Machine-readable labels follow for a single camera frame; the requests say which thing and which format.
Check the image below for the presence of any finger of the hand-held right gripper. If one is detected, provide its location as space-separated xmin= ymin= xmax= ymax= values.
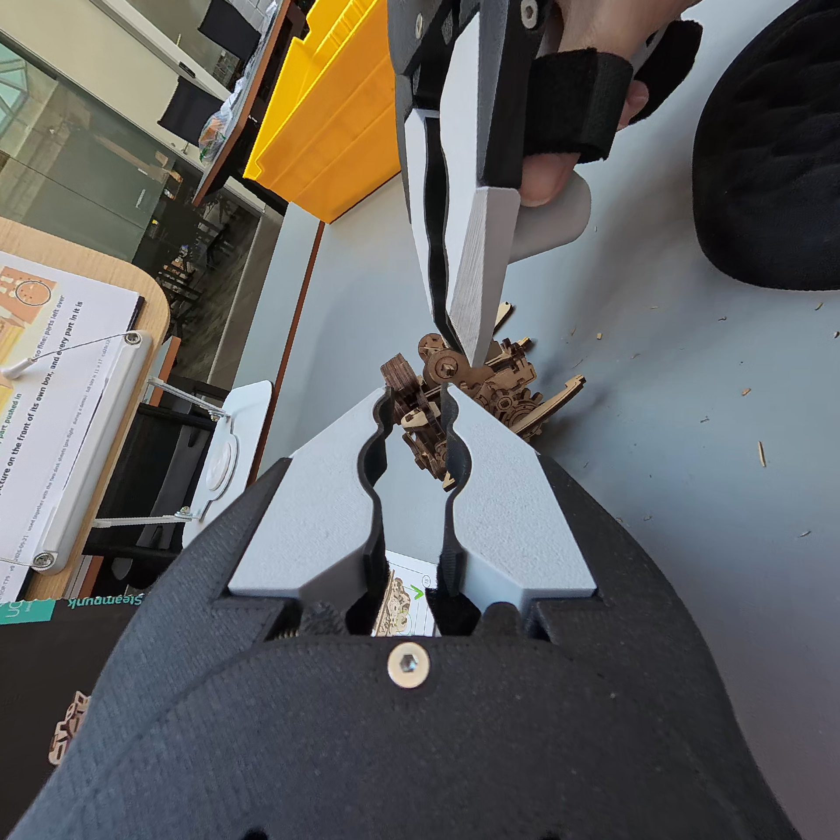
xmin=402 ymin=108 xmax=463 ymax=349
xmin=440 ymin=10 xmax=525 ymax=367

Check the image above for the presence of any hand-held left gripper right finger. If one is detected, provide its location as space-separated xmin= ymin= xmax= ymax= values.
xmin=427 ymin=384 xmax=599 ymax=636

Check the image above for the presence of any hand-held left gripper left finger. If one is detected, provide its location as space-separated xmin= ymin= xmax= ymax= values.
xmin=228 ymin=386 xmax=395 ymax=634

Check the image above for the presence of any wooden mechanical model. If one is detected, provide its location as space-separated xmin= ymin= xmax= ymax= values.
xmin=381 ymin=302 xmax=586 ymax=492

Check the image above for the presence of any grey desk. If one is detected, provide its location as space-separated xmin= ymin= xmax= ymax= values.
xmin=252 ymin=0 xmax=840 ymax=840

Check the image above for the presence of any person's right hand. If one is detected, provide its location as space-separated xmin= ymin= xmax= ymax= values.
xmin=521 ymin=0 xmax=700 ymax=207

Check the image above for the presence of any yellow plastic bin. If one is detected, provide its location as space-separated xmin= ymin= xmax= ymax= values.
xmin=243 ymin=0 xmax=403 ymax=224

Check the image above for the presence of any assembly instruction booklet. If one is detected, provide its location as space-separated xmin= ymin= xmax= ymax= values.
xmin=371 ymin=550 xmax=442 ymax=639

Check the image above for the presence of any white plastic plate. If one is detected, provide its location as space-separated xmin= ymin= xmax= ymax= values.
xmin=180 ymin=379 xmax=274 ymax=549

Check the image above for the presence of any clear plastic bag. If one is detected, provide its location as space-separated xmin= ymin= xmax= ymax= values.
xmin=199 ymin=105 xmax=245 ymax=163

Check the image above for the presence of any white clip bar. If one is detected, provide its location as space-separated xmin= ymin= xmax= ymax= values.
xmin=38 ymin=331 xmax=153 ymax=577

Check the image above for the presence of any black chair back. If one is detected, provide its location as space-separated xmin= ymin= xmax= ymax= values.
xmin=197 ymin=0 xmax=265 ymax=61
xmin=156 ymin=74 xmax=222 ymax=143

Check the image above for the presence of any black honeycomb cushion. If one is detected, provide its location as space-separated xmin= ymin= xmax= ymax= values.
xmin=692 ymin=0 xmax=840 ymax=291

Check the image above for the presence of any printed paper sheet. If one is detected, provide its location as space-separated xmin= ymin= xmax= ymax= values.
xmin=0 ymin=251 xmax=142 ymax=585

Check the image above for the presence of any black and teal kit box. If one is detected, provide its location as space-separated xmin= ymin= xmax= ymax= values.
xmin=0 ymin=581 xmax=155 ymax=788

